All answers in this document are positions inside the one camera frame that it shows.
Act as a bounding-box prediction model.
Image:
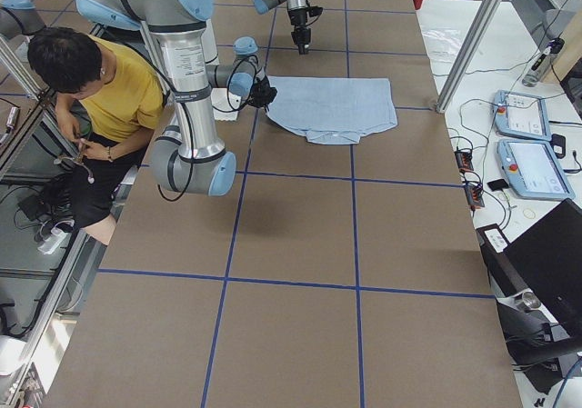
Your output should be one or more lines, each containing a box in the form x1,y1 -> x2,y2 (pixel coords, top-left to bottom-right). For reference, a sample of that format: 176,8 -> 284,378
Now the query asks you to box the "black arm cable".
156,53 -> 265,203

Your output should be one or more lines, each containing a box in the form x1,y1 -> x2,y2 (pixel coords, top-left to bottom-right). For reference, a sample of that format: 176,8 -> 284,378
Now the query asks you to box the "clear plastic bag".
421,27 -> 463,63

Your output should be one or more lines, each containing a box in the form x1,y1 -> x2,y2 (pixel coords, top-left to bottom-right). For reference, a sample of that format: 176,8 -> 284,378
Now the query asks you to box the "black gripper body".
287,5 -> 324,47
250,78 -> 277,107

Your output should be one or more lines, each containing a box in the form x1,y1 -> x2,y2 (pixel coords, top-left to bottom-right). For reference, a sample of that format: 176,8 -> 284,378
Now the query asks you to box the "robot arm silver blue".
75,0 -> 276,196
253,0 -> 324,55

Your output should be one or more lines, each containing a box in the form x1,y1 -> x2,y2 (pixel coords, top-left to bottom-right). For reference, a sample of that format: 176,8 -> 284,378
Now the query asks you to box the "white power strip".
37,226 -> 66,254

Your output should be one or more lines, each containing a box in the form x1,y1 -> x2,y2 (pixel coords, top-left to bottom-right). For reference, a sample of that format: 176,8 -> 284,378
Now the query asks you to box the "teach pendant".
493,90 -> 551,142
497,139 -> 576,201

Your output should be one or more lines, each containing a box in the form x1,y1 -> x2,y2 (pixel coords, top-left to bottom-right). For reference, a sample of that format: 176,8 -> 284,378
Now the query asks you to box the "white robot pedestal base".
201,19 -> 241,122

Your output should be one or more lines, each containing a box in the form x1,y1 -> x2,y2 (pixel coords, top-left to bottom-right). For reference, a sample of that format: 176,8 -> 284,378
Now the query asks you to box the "lower teach pendant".
497,139 -> 576,201

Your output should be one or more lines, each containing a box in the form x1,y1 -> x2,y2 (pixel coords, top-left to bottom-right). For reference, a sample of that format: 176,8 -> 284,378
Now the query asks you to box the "upper teach pendant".
493,90 -> 551,142

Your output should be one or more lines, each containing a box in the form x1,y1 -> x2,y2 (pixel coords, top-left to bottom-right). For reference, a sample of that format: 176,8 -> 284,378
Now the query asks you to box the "aluminium frame post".
435,0 -> 502,114

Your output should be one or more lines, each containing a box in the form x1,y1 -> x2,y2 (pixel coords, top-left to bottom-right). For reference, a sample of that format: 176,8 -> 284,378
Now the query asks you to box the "light blue striped shirt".
267,76 -> 397,145

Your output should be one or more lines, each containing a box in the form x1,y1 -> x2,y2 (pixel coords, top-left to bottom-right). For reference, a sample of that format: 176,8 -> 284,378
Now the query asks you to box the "orange circuit board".
455,150 -> 474,173
464,182 -> 485,211

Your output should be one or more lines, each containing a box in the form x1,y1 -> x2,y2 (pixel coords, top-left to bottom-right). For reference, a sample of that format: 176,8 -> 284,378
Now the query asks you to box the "black laptop computer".
505,199 -> 581,335

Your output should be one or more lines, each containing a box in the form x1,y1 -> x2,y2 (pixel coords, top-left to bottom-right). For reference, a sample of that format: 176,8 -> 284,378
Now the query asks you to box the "person in yellow shirt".
27,27 -> 164,244

